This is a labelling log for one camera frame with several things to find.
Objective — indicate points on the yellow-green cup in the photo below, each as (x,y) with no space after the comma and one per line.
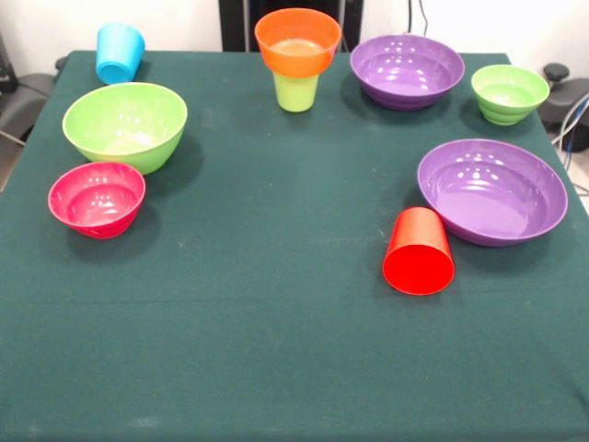
(296,94)

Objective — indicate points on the red cup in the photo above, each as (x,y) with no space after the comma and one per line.
(419,271)

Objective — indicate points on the orange bowl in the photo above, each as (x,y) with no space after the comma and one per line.
(296,62)

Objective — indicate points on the large green bowl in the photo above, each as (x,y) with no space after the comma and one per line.
(124,133)

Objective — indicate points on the pink bowl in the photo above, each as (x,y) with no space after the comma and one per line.
(96,207)

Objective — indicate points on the blue cup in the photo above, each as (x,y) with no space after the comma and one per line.
(117,55)

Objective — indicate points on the dark green tablecloth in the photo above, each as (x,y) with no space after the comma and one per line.
(276,345)

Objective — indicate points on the purple bowl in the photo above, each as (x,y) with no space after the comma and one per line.
(492,198)
(405,69)

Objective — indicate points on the small green bowl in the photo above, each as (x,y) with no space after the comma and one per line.
(508,99)

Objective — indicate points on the black chair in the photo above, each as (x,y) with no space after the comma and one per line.
(23,103)
(568,99)

